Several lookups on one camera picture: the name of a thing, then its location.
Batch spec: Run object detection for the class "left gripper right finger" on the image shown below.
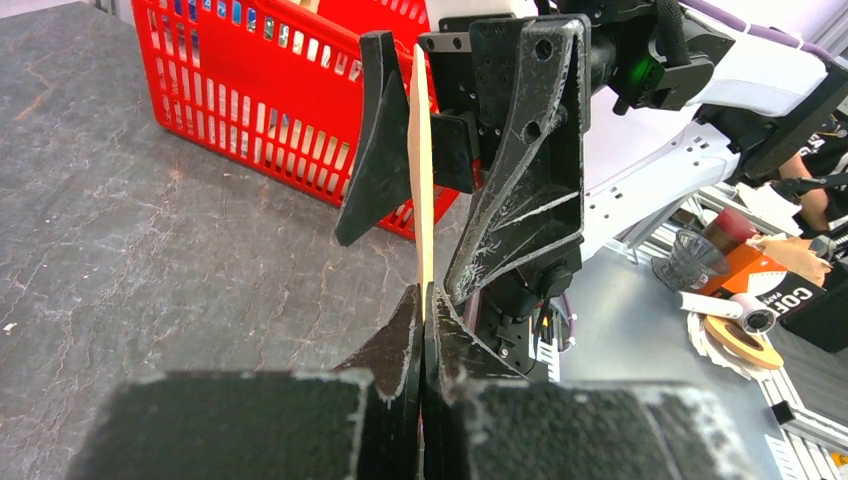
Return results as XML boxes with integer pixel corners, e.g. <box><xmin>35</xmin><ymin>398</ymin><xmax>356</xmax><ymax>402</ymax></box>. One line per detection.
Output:
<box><xmin>422</xmin><ymin>286</ymin><xmax>759</xmax><ymax>479</ymax></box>

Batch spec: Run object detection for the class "brown paper coffee filter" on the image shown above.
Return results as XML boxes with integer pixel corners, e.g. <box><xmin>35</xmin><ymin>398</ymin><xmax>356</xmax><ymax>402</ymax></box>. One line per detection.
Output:
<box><xmin>407</xmin><ymin>44</ymin><xmax>435</xmax><ymax>300</ymax></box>

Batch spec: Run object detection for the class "red plastic basket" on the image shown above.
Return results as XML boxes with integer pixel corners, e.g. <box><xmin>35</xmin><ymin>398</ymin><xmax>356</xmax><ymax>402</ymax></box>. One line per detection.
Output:
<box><xmin>132</xmin><ymin>1</ymin><xmax>473</xmax><ymax>238</ymax></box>

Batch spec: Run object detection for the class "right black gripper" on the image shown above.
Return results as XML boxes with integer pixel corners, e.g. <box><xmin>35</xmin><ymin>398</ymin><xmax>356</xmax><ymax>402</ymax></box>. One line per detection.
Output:
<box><xmin>333</xmin><ymin>13</ymin><xmax>592</xmax><ymax>372</ymax></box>

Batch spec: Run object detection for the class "wooden ring offtable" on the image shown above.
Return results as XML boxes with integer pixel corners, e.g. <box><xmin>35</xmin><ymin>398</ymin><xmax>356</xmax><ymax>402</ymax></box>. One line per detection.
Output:
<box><xmin>702</xmin><ymin>315</ymin><xmax>784</xmax><ymax>370</ymax></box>

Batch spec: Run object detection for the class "clear glass dripper offtable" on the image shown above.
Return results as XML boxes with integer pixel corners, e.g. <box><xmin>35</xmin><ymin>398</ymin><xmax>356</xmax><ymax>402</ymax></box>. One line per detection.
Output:
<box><xmin>651</xmin><ymin>229</ymin><xmax>729</xmax><ymax>291</ymax></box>

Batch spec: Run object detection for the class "orange black cardboard box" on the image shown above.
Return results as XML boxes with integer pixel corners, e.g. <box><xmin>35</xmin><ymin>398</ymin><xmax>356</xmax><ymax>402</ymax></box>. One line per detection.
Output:
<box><xmin>698</xmin><ymin>245</ymin><xmax>826</xmax><ymax>317</ymax></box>

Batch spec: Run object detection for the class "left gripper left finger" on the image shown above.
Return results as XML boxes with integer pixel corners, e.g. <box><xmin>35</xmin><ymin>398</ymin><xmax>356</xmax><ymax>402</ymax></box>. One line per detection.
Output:
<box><xmin>68</xmin><ymin>286</ymin><xmax>423</xmax><ymax>479</ymax></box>

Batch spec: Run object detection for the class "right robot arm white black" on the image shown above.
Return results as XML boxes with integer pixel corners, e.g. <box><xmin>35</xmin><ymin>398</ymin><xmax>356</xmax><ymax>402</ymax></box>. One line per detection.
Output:
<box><xmin>335</xmin><ymin>1</ymin><xmax>847</xmax><ymax>320</ymax></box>

